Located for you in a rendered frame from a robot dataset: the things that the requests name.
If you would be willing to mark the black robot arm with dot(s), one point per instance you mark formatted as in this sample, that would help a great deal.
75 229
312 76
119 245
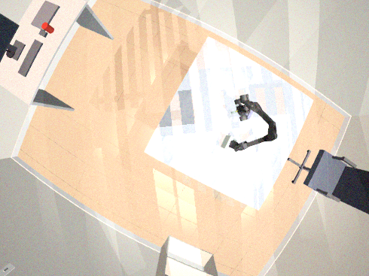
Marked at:
272 130

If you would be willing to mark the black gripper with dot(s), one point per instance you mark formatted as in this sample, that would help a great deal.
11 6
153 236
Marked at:
239 110

